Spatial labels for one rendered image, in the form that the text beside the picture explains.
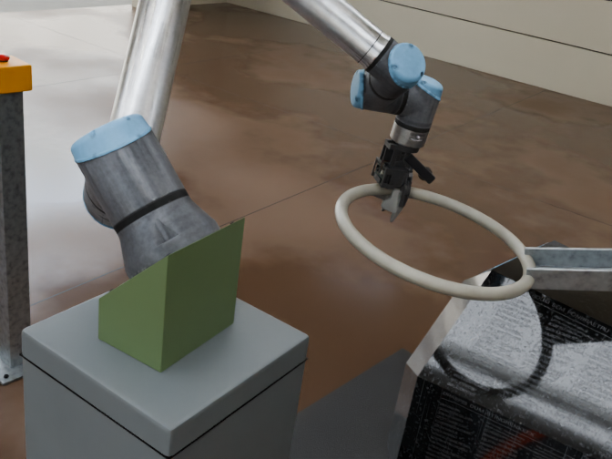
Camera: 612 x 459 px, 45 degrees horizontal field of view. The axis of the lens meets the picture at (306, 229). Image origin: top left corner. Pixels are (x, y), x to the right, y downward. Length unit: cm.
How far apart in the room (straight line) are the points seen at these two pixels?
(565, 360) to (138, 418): 102
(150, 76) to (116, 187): 34
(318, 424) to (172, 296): 138
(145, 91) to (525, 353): 108
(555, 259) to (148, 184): 98
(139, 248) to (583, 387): 107
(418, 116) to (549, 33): 655
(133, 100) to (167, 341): 52
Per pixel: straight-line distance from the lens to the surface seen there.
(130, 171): 133
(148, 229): 131
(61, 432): 152
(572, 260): 182
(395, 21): 901
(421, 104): 178
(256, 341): 146
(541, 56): 834
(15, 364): 280
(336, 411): 266
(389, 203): 188
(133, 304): 134
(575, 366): 185
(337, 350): 298
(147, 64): 160
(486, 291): 157
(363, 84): 172
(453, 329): 192
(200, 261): 132
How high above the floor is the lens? 168
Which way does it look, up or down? 26 degrees down
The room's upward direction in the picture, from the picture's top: 9 degrees clockwise
